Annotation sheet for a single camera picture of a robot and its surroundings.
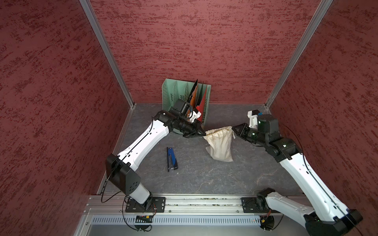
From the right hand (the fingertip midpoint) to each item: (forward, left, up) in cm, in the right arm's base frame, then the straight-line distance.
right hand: (231, 131), depth 71 cm
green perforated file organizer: (+42, +32, -11) cm, 54 cm away
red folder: (+14, +15, +3) cm, 21 cm away
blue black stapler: (-5, +33, -25) cm, 41 cm away
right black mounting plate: (-28, -9, -27) cm, 40 cm away
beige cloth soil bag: (-3, +5, -6) cm, 9 cm away
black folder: (+36, +16, +3) cm, 39 cm away
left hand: (-3, +14, -1) cm, 14 cm away
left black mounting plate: (-27, +38, -26) cm, 54 cm away
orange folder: (+20, +19, 0) cm, 28 cm away
